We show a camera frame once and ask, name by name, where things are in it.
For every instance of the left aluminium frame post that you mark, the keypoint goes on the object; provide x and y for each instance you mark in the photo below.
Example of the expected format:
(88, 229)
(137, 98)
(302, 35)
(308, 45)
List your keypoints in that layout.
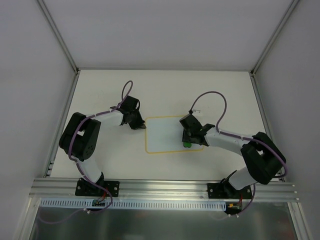
(70, 90)

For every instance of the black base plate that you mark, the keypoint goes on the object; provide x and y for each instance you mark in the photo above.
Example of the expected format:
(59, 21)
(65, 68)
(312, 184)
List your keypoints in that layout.
(86, 189)
(226, 191)

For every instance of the aluminium front rail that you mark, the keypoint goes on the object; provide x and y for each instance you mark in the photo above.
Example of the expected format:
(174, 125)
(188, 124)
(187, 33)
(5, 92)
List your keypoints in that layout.
(162, 190)

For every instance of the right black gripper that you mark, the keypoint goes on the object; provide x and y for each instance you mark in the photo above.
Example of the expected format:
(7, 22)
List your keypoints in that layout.
(188, 137)

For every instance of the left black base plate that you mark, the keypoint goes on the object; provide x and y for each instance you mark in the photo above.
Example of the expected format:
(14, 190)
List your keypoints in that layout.
(86, 189)

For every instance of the right aluminium frame post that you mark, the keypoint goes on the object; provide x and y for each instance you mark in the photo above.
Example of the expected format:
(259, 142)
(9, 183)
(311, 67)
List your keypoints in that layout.
(273, 80)

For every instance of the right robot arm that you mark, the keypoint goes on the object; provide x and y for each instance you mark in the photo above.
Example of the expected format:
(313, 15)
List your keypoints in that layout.
(263, 160)

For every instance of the aluminium frame post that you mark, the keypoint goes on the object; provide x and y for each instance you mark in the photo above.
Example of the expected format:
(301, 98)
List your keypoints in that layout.
(70, 90)
(273, 80)

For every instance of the white slotted cable duct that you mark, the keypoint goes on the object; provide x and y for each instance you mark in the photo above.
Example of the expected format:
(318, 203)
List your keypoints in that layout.
(134, 204)

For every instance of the yellow-framed small whiteboard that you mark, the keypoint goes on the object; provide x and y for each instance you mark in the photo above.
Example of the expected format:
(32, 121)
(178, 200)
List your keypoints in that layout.
(164, 135)

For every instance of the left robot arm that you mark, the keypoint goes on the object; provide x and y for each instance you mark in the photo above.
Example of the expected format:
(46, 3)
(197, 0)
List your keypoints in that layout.
(80, 136)

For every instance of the green bone-shaped eraser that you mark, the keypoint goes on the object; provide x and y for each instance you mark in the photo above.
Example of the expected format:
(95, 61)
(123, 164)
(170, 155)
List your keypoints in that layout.
(187, 144)

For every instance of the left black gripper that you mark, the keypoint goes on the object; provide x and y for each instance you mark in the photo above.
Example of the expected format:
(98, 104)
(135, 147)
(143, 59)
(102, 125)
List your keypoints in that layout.
(136, 122)

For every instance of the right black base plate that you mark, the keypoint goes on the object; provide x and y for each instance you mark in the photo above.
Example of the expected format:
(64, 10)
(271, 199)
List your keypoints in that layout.
(226, 191)

